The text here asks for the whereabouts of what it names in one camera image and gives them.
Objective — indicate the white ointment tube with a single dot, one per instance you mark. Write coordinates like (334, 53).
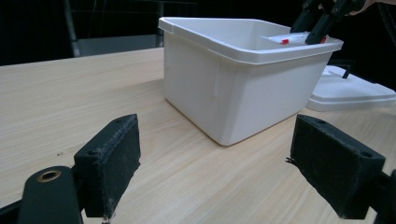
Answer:
(292, 39)

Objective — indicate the white plastic storage box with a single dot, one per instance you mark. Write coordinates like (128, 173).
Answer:
(249, 93)

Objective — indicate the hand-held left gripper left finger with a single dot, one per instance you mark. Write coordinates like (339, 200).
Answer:
(109, 165)

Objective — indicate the grey metal stand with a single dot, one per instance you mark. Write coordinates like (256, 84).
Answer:
(71, 31)

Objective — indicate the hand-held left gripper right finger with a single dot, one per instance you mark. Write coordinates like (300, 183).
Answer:
(336, 168)

